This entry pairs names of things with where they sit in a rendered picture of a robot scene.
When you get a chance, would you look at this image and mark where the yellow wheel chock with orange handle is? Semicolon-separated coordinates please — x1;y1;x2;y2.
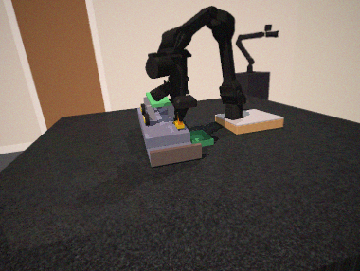
174;115;185;130

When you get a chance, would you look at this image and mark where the green tray rim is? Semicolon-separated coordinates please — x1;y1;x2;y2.
190;130;214;147

